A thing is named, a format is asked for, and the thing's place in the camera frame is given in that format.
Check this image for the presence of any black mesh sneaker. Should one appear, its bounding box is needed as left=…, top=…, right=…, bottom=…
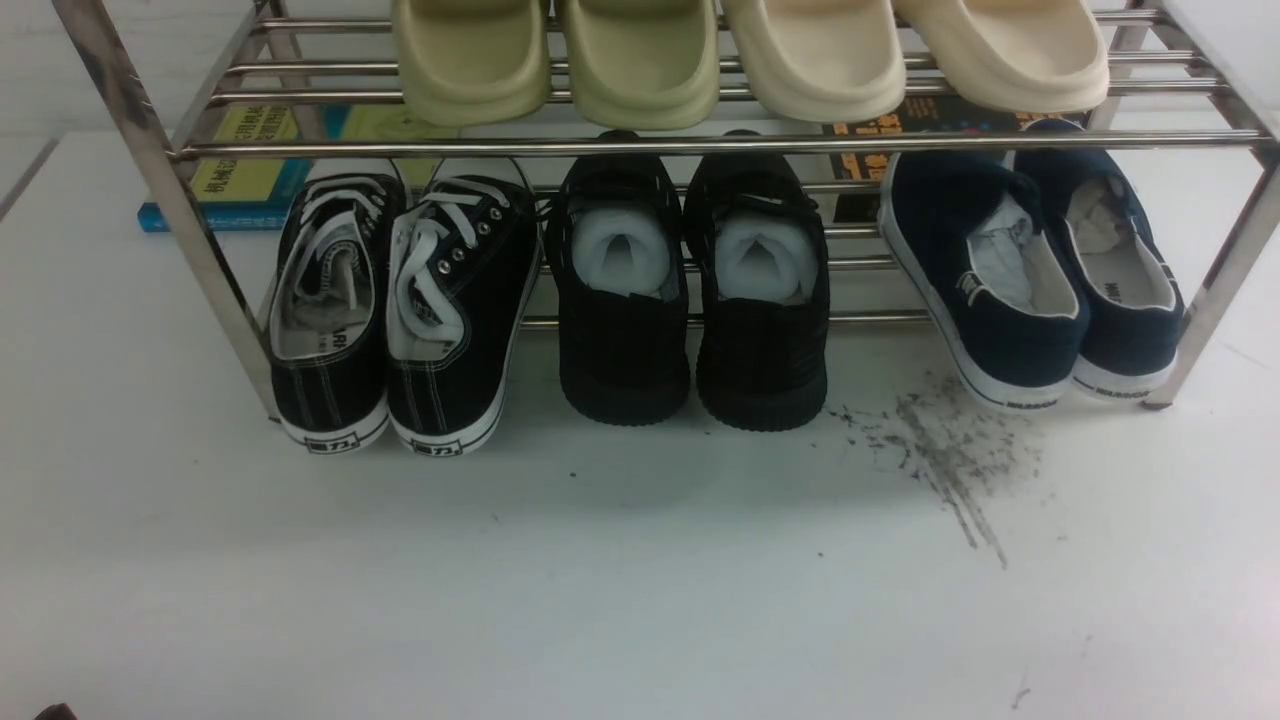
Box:
left=543, top=152, right=691, bottom=427
left=684, top=152, right=831, bottom=432

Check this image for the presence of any left navy slip-on shoe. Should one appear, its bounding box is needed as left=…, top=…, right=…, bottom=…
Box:
left=878, top=150, right=1089, bottom=413

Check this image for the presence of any navy slip-on shoe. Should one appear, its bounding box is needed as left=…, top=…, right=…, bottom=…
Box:
left=1012, top=149, right=1185, bottom=401
left=878, top=150, right=1089, bottom=413

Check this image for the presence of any right navy slip-on shoe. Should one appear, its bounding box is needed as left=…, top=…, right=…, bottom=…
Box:
left=1012, top=149, right=1185, bottom=401

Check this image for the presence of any stainless steel shoe rack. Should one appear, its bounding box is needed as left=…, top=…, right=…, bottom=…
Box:
left=54, top=1, right=1279, bottom=421

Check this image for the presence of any right black canvas sneaker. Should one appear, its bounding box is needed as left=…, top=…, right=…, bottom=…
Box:
left=385, top=174, right=541, bottom=457

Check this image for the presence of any black canvas sneaker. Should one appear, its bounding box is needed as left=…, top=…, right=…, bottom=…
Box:
left=264, top=159, right=408, bottom=455
left=385, top=174, right=541, bottom=457

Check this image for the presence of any right green foam slipper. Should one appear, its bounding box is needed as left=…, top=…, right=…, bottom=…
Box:
left=553, top=1, right=721, bottom=131

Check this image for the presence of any green foam slipper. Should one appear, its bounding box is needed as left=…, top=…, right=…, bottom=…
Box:
left=390, top=1, right=552, bottom=128
left=553, top=1, right=721, bottom=131

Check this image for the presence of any left black canvas sneaker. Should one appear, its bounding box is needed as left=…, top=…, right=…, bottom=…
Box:
left=264, top=159, right=408, bottom=455

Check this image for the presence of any left beige foam slipper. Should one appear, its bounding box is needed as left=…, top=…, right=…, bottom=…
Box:
left=722, top=1, right=908, bottom=124

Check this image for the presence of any beige foam slipper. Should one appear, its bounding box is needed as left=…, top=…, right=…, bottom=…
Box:
left=893, top=1, right=1111, bottom=114
left=722, top=1, right=908, bottom=124

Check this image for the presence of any left green foam slipper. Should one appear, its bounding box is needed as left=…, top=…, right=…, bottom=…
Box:
left=390, top=1, right=552, bottom=128

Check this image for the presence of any black and orange book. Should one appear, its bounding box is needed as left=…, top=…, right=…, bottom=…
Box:
left=822, top=96, right=1047, bottom=224

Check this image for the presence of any yellow and blue book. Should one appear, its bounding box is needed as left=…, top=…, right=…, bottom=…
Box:
left=191, top=105, right=460, bottom=231

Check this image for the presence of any right beige foam slipper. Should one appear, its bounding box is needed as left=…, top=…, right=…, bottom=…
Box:
left=893, top=1, right=1111, bottom=114

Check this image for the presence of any dark object at corner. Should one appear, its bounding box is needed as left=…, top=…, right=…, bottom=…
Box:
left=35, top=703, right=77, bottom=720

